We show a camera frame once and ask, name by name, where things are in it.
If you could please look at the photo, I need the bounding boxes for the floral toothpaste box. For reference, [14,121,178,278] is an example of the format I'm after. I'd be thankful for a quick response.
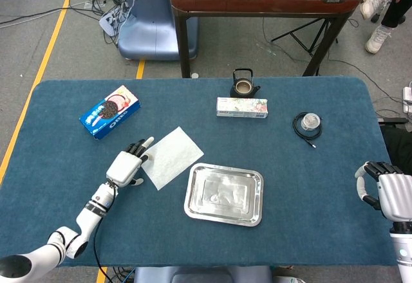
[216,96,269,119]

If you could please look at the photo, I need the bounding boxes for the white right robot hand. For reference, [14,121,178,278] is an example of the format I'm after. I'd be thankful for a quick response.
[354,161,412,222]

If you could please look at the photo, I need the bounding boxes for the long thin floor cable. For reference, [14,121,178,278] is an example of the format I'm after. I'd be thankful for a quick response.
[0,0,97,26]

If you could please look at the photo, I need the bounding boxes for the black flat bar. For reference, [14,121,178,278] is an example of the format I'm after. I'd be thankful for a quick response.
[377,117,409,125]

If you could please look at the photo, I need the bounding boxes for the blue table cloth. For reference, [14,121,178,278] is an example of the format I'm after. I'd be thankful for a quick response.
[0,77,400,268]

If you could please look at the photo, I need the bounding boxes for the white wall power strip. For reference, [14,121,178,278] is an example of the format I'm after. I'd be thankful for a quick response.
[402,86,412,114]

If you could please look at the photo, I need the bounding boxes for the white power strip with plugs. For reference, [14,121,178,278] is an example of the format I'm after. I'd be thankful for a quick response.
[98,5,127,36]

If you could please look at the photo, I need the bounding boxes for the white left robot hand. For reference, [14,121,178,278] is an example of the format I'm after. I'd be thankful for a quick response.
[105,136,155,188]

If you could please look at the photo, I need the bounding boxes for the coiled black usb cable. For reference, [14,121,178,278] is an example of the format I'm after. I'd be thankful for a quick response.
[292,111,323,149]

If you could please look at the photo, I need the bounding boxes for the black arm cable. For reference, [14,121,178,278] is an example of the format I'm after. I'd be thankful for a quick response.
[93,179,117,276]

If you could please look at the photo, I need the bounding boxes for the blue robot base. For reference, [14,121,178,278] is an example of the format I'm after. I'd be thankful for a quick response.
[117,0,199,61]

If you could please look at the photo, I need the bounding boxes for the black folding tripod stand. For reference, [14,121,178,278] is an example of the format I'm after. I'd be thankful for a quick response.
[271,18,339,57]

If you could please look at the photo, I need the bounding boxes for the white paper sheet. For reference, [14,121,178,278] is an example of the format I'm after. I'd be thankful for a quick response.
[140,126,205,191]

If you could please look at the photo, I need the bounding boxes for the white sneaker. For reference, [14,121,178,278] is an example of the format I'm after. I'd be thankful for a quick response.
[359,0,394,20]
[365,24,392,55]

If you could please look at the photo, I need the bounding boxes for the person black trouser leg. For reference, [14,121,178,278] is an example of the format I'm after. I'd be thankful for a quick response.
[381,0,412,29]

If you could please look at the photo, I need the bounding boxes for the brown mahjong table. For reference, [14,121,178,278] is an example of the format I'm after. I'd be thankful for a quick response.
[169,0,364,78]

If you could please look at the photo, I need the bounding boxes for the blue Oreo cookie box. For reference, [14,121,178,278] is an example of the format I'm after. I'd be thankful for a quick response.
[79,85,142,141]

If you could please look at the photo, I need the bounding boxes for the black cast iron teapot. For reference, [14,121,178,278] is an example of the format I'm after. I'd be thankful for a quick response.
[229,68,261,99]

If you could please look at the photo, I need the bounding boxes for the grey blue robot torso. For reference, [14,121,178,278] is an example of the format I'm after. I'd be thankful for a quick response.
[133,266,274,283]

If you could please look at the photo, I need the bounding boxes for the silver metal tray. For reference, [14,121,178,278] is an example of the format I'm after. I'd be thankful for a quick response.
[183,162,265,228]

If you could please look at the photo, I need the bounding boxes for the small clear round container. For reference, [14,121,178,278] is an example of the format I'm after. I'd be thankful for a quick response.
[301,113,320,131]

